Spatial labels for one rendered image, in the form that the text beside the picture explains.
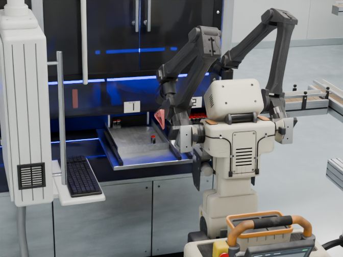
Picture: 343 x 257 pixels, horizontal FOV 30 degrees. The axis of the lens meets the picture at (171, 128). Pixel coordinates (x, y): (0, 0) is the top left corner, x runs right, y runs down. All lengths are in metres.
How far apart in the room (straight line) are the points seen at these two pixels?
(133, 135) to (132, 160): 0.30
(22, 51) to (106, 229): 1.38
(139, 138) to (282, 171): 2.04
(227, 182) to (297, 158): 2.74
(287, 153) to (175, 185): 2.02
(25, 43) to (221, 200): 1.02
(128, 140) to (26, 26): 0.90
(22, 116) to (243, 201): 0.99
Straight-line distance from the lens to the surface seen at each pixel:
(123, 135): 3.33
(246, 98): 2.57
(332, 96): 3.98
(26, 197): 2.82
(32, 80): 2.63
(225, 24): 3.36
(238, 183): 2.68
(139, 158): 3.07
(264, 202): 4.61
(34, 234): 3.56
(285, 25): 2.77
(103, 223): 3.59
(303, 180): 5.01
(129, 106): 3.33
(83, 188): 2.91
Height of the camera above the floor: 2.16
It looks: 22 degrees down
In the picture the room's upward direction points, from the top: 2 degrees clockwise
